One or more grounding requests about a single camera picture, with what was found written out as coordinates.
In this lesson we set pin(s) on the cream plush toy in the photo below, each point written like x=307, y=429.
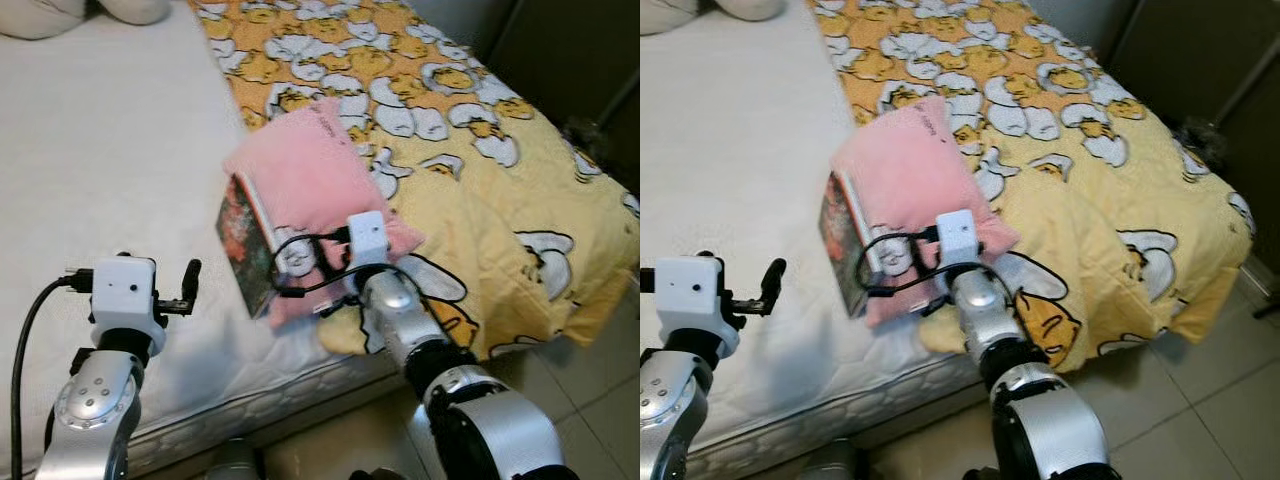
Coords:
x=670, y=12
x=40, y=15

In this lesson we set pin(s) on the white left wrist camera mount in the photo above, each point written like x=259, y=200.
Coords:
x=690, y=290
x=123, y=290

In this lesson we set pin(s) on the pink pillow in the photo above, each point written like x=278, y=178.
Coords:
x=310, y=170
x=910, y=170

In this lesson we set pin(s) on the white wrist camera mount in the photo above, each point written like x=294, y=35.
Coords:
x=366, y=238
x=123, y=290
x=958, y=238
x=690, y=290

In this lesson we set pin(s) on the dark wardrobe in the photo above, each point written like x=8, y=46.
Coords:
x=1200, y=60
x=570, y=60

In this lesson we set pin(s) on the crumpled clear plastic bag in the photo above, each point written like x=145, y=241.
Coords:
x=585, y=133
x=1202, y=138

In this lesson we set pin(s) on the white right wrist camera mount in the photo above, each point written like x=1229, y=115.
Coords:
x=958, y=238
x=366, y=238

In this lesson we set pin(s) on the grey robot leg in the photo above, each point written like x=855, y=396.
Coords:
x=232, y=462
x=830, y=464

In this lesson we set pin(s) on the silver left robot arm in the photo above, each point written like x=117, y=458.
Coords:
x=95, y=410
x=670, y=410

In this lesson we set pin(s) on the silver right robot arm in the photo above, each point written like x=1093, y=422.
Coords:
x=480, y=420
x=1040, y=420

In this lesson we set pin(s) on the yellow cartoon egg print blanket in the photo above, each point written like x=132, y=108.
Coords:
x=1080, y=120
x=450, y=120

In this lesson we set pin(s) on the white quilted mattress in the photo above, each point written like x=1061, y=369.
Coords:
x=100, y=150
x=730, y=150

